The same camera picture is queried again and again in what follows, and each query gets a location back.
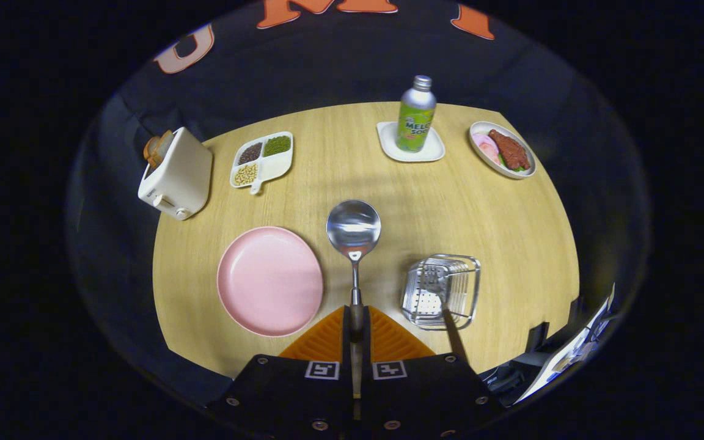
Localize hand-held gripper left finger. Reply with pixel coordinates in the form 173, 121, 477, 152
205, 306, 353, 440

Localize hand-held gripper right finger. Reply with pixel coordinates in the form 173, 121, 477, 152
364, 306, 505, 440

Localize metal fork with brown handle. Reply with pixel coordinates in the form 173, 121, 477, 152
420, 264, 470, 362

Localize metal spoon with brown handle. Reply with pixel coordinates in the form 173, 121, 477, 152
326, 200, 382, 398

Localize pink round plate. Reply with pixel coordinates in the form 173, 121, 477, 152
217, 227, 324, 337

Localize white divided dish with beans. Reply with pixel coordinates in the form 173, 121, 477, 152
230, 131, 294, 195

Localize white square coaster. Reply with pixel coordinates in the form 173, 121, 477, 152
376, 121, 446, 163

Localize white oval plate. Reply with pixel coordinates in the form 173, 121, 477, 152
469, 121, 537, 179

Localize cream toaster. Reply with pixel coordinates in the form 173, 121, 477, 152
138, 127, 213, 221

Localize green soda bottle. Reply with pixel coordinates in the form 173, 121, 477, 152
396, 75, 437, 153

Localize pink ham slices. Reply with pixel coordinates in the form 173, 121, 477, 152
473, 133, 501, 164

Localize brown meat patty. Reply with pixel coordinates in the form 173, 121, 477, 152
489, 129, 530, 171

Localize toasted bread slice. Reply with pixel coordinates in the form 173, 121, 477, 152
143, 130, 174, 170

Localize metal wire basket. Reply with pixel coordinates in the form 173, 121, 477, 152
401, 254, 482, 331

